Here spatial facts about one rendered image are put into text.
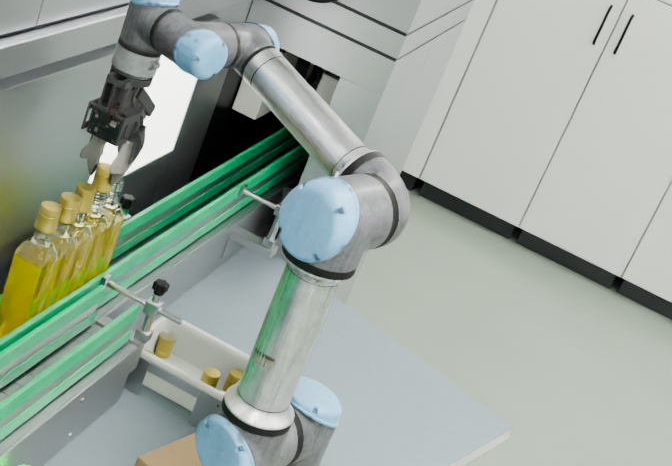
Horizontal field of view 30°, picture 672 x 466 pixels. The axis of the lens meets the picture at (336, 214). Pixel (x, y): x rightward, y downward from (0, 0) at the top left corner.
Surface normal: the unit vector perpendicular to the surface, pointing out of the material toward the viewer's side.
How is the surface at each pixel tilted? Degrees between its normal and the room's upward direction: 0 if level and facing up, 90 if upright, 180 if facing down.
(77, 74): 90
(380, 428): 0
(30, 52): 90
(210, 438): 98
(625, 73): 90
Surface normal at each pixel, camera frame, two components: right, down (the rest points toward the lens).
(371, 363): 0.35, -0.85
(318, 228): -0.57, 0.00
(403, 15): -0.32, 0.28
